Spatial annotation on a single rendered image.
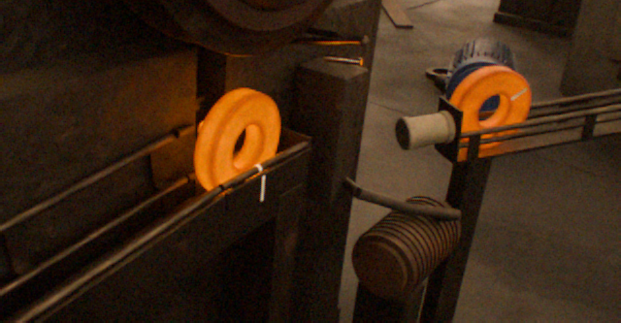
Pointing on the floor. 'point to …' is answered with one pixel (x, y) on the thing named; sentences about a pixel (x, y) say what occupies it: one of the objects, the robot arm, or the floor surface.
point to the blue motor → (482, 48)
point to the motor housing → (400, 262)
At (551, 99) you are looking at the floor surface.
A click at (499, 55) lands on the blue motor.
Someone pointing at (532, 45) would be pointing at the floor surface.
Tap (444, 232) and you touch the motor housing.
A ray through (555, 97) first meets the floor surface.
